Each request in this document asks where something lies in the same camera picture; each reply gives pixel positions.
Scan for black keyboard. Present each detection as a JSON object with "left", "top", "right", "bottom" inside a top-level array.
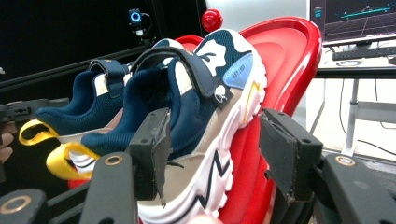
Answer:
[{"left": 332, "top": 46, "right": 396, "bottom": 62}]

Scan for camera with blue ring light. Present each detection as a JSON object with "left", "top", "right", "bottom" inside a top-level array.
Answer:
[{"left": 128, "top": 8, "right": 151, "bottom": 38}]

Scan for black floor cables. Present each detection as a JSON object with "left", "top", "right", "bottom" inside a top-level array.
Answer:
[{"left": 338, "top": 78, "right": 396, "bottom": 157}]

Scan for computer monitor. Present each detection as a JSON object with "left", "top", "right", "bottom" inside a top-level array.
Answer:
[{"left": 309, "top": 0, "right": 396, "bottom": 52}]

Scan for black curtain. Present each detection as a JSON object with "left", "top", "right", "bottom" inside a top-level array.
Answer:
[{"left": 0, "top": 0, "right": 200, "bottom": 94}]

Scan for red and black shoe rack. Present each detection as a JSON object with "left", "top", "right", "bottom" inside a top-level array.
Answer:
[{"left": 68, "top": 8, "right": 323, "bottom": 224}]

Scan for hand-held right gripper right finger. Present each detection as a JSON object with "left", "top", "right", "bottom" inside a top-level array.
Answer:
[{"left": 259, "top": 107, "right": 324, "bottom": 203}]

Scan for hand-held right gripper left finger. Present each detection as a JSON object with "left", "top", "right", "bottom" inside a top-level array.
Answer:
[{"left": 129, "top": 106, "right": 172, "bottom": 206}]

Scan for grey metal desk frame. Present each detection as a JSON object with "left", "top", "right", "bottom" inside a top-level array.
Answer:
[{"left": 340, "top": 78, "right": 396, "bottom": 157}]

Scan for navy and white sneaker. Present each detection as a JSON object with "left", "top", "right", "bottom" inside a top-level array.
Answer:
[
  {"left": 18, "top": 59, "right": 134, "bottom": 147},
  {"left": 46, "top": 28, "right": 269, "bottom": 224}
]

